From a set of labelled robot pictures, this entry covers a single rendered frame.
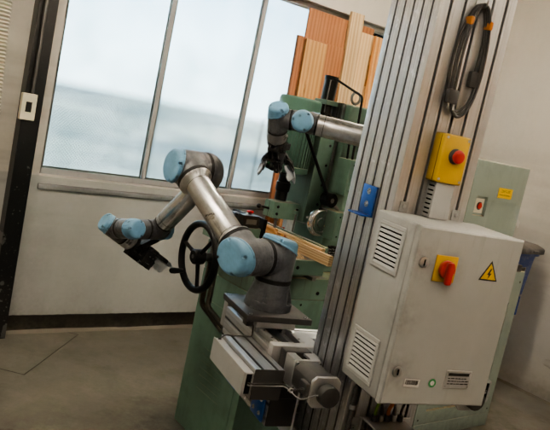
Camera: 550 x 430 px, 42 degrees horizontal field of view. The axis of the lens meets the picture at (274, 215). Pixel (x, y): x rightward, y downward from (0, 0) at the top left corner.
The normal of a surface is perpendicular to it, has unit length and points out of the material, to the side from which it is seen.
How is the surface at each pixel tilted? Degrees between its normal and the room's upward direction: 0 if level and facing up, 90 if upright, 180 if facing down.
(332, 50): 87
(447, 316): 90
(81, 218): 90
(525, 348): 90
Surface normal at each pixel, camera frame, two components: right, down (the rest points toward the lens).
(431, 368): 0.35, 0.21
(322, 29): 0.60, 0.19
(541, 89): -0.77, -0.07
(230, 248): -0.63, 0.04
